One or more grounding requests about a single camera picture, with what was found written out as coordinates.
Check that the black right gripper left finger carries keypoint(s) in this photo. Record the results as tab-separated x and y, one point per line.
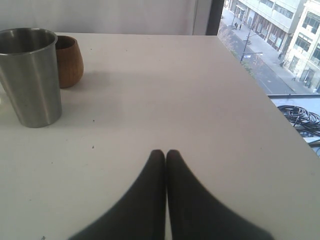
140	214

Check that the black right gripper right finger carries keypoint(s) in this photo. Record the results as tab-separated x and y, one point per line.
195	214

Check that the brown wooden cup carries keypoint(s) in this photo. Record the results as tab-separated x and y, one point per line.
69	61

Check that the stainless steel cup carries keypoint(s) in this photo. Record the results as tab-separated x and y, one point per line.
29	75

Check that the dark window frame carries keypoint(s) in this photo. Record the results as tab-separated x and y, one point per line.
214	18

